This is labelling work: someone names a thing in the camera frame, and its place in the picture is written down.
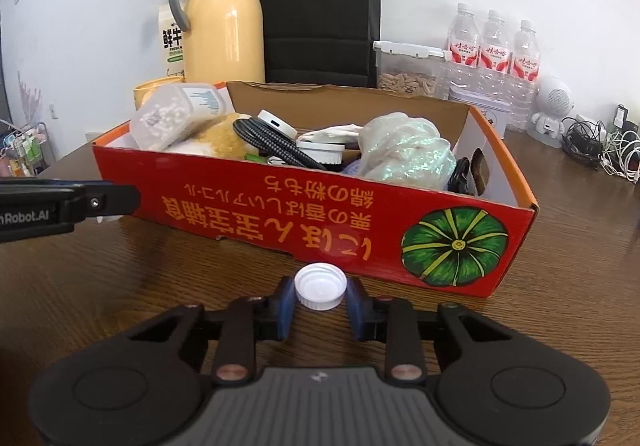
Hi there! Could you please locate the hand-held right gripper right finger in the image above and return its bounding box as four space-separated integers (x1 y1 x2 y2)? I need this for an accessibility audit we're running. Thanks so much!
344 277 512 385

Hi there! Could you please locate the white robot toy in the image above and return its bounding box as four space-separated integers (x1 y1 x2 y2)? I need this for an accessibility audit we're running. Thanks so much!
528 73 574 149

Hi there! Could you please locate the white round jar lid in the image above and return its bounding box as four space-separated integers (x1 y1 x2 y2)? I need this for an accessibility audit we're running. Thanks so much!
295 141 347 168

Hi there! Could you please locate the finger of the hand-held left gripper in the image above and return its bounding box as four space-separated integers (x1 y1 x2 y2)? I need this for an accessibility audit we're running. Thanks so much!
74 181 142 223

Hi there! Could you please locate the yellow thermos jug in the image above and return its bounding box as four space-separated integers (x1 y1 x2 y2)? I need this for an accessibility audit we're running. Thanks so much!
167 0 266 85

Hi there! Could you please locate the clear seed container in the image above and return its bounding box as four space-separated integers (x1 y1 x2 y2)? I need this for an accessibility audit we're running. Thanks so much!
372 40 454 102

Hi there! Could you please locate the yellow plush toy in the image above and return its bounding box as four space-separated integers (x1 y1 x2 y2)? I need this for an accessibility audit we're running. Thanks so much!
187 112 261 160

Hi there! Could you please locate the yellow cup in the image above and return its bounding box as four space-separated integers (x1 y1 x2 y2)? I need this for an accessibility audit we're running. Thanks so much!
133 77 187 106

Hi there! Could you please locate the white bottle cap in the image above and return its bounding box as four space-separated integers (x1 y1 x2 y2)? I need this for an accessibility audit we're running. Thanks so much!
293 263 348 311

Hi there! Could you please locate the red cardboard box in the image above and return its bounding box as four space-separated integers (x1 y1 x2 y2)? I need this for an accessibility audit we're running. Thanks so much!
91 80 540 300

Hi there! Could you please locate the white tin box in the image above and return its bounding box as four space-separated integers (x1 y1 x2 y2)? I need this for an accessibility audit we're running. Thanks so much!
448 86 514 135

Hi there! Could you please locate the black plastic object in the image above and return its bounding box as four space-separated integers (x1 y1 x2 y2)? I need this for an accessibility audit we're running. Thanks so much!
446 155 474 195

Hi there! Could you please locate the floral wall sticker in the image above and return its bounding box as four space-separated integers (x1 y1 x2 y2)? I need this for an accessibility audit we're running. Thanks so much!
16 71 44 125

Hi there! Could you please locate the clear pill container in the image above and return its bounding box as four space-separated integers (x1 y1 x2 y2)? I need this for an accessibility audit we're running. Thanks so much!
128 82 229 152

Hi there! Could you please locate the white milk carton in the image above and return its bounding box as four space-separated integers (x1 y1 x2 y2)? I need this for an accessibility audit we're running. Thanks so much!
157 3 189 78

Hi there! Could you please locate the metal storage rack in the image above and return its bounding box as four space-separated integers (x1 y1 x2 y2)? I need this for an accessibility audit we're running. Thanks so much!
0 122 50 177

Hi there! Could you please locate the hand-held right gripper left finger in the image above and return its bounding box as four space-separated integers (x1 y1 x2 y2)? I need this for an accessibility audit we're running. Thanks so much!
128 276 297 385

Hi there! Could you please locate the clear water bottle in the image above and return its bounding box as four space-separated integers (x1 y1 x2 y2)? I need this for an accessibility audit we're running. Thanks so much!
446 2 481 100
479 9 512 107
510 18 543 129

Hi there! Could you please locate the black braided cable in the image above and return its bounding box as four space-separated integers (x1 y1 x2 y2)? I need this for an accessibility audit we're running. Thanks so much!
233 117 329 172

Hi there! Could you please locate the white tissue paper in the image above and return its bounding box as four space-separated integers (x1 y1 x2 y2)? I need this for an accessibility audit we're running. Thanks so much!
303 123 366 146

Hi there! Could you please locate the black paper bag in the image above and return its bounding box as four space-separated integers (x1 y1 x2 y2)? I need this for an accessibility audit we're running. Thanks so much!
244 0 382 90

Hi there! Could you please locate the white crumpled plastic bag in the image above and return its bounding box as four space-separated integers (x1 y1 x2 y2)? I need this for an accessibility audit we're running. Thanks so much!
356 111 459 188

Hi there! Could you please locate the tangle of cables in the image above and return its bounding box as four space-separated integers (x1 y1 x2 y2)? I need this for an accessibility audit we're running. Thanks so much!
562 118 640 182

